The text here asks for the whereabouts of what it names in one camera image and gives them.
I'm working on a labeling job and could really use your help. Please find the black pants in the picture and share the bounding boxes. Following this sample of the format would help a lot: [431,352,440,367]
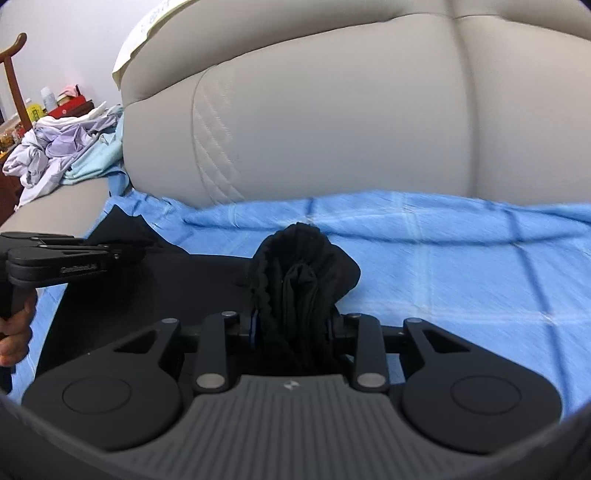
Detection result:
[36,207,361,376]

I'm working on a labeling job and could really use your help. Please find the person left hand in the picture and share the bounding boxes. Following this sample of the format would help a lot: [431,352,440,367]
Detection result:
[0,290,37,367]

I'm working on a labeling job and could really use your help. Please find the lavender white crumpled clothes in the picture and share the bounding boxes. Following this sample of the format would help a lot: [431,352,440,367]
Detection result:
[2,103,114,208]

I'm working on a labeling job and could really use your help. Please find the light blue folded garment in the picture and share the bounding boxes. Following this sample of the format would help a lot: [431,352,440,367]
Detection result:
[60,105,123,186]

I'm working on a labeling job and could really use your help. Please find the brown wooden furniture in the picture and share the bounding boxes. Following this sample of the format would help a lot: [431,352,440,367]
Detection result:
[1,32,32,223]

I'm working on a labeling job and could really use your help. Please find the red box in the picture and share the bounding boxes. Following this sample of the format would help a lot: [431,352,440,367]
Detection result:
[47,96,95,119]

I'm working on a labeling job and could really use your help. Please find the blue plaid bed sheet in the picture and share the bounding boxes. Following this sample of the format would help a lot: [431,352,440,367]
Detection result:
[8,174,591,416]

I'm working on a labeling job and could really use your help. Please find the beige padded headboard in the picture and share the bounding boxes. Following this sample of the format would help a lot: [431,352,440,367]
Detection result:
[1,1,590,208]

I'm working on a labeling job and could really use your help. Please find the white pillow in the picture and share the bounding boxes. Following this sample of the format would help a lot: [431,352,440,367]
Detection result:
[111,0,192,89]

